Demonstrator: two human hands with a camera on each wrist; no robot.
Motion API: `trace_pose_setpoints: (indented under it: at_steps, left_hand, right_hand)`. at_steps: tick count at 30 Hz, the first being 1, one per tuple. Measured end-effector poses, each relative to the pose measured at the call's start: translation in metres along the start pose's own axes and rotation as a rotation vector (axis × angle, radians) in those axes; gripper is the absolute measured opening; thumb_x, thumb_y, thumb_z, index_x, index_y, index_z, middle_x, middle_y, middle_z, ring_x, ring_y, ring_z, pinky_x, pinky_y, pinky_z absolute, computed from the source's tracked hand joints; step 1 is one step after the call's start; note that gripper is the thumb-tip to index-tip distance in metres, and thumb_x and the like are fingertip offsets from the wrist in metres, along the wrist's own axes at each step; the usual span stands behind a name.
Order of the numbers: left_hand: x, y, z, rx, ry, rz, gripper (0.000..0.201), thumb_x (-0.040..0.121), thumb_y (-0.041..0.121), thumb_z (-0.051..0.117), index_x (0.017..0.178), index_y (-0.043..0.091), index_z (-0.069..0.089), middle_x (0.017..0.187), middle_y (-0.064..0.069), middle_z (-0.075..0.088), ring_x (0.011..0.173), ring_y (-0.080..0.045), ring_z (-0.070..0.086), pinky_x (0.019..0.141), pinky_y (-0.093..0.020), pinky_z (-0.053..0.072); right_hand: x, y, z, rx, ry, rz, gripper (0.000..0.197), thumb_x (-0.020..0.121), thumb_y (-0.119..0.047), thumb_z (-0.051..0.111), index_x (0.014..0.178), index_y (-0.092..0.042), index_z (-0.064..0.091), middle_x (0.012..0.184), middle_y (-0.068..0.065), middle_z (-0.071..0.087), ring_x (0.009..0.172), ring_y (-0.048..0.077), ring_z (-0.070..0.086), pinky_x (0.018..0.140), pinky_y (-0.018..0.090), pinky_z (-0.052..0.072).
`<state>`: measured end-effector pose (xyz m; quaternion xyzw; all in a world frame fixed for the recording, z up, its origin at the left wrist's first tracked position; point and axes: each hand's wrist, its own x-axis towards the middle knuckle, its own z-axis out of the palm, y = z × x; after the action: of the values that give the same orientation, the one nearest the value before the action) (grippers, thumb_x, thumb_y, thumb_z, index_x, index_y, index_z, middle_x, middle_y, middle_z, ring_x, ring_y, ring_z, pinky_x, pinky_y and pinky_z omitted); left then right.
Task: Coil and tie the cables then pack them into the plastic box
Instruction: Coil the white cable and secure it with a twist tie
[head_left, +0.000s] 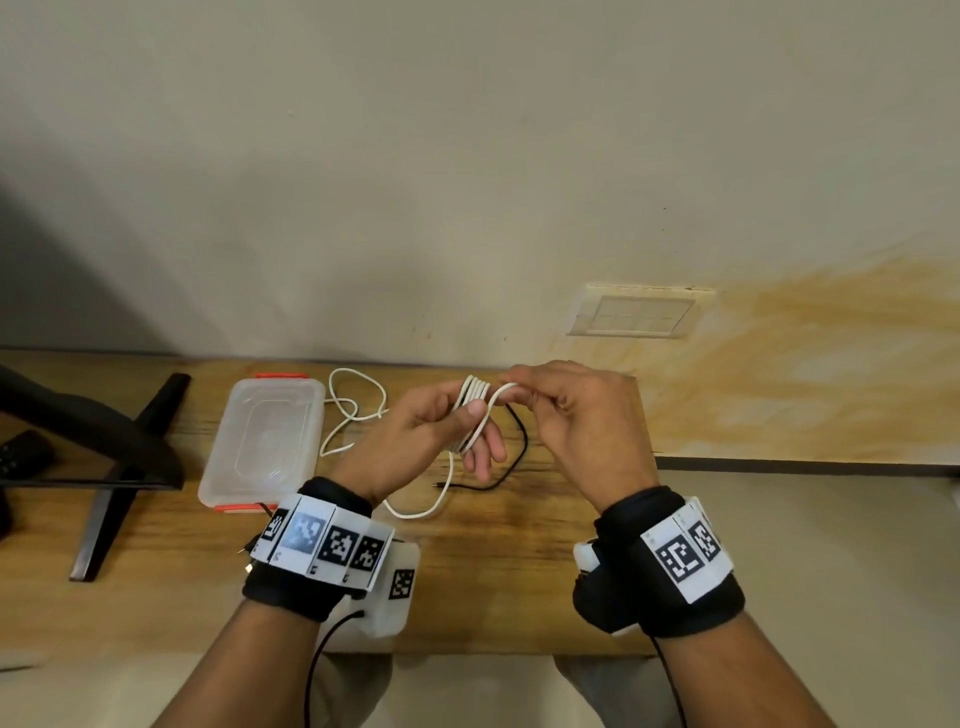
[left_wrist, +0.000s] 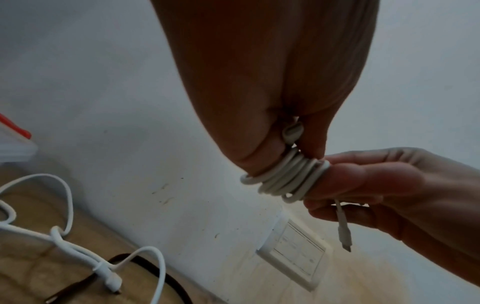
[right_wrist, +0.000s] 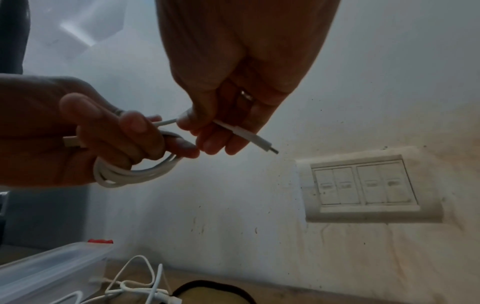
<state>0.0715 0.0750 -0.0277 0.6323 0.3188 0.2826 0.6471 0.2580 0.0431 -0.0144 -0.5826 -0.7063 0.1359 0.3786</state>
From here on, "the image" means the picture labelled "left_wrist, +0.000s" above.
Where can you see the person's right hand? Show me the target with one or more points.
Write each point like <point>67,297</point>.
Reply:
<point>393,193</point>

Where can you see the person's left hand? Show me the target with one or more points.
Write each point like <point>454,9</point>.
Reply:
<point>262,59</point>

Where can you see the beige wall plate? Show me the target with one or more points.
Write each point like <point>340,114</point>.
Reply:
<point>296,255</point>

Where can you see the transparent plastic box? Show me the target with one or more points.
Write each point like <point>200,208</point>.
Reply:
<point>15,148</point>

